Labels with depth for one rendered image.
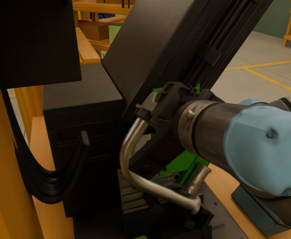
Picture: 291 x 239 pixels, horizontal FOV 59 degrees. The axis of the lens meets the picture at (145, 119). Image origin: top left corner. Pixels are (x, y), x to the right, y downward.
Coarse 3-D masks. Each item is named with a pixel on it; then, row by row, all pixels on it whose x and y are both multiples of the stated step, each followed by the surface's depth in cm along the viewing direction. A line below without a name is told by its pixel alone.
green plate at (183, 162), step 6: (192, 84) 59; (198, 84) 59; (156, 90) 56; (198, 90) 59; (156, 96) 57; (156, 102) 57; (156, 132) 59; (186, 150) 62; (180, 156) 62; (186, 156) 62; (192, 156) 63; (174, 162) 62; (180, 162) 62; (186, 162) 63; (168, 168) 62; (174, 168) 62; (180, 168) 63; (186, 168) 63; (162, 174) 61
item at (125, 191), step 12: (120, 168) 60; (120, 180) 61; (156, 180) 63; (168, 180) 65; (120, 192) 61; (132, 192) 62; (144, 192) 63; (180, 192) 67; (132, 204) 63; (144, 204) 64
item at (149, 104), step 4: (152, 92) 50; (148, 96) 51; (152, 96) 49; (148, 100) 50; (152, 100) 48; (144, 104) 50; (148, 104) 49; (152, 104) 47; (156, 104) 46; (148, 108) 48; (152, 108) 46
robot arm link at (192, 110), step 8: (192, 104) 34; (200, 104) 32; (208, 104) 31; (184, 112) 33; (192, 112) 31; (184, 120) 32; (192, 120) 31; (184, 128) 32; (184, 136) 32; (184, 144) 33; (192, 144) 31; (192, 152) 33
